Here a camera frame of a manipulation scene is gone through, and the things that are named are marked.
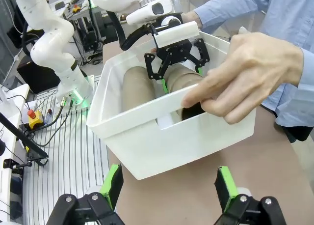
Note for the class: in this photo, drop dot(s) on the person's left hand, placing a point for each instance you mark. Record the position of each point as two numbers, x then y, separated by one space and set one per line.
257 67

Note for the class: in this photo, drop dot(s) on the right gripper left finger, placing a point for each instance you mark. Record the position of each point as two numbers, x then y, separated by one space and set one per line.
110 185

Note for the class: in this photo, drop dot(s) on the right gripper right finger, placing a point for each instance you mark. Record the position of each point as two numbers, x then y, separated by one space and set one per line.
227 185

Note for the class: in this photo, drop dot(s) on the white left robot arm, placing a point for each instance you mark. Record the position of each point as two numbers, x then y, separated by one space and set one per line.
51 38

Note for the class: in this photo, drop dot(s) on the person in light blue shirt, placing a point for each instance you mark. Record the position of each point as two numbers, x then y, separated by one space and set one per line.
289 18

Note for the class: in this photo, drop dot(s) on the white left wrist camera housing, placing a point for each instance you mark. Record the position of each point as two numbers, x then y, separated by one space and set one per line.
176 34

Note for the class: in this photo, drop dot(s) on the white plastic basket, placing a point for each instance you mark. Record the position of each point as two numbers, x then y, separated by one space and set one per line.
159 146

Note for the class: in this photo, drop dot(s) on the brown paper cup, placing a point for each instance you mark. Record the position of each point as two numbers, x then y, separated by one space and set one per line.
184 82
137 87

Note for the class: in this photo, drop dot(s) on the black box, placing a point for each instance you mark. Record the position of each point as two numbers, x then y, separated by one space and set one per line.
36 75

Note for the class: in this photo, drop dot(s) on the black metal bar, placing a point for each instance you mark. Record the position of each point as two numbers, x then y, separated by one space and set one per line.
19 136

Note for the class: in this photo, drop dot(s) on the black clamp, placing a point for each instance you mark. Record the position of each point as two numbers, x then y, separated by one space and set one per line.
9 163

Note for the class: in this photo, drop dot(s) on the person's right hand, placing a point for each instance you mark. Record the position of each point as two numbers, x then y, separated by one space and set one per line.
193 17

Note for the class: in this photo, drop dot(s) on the white side desk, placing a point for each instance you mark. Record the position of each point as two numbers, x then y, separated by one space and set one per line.
12 104

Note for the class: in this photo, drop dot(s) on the slotted aluminium mounting plate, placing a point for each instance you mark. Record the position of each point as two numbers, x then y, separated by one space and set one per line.
68 161

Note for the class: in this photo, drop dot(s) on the blue-sleeved left forearm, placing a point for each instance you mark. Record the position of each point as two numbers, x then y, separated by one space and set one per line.
307 67

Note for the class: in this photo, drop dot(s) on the yellow emergency stop box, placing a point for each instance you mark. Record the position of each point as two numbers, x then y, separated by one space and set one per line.
35 121

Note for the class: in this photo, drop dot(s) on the blue-sleeved right forearm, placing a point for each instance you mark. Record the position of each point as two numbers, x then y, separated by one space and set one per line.
225 11

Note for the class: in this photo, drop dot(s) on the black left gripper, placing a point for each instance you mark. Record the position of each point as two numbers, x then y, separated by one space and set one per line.
175 51

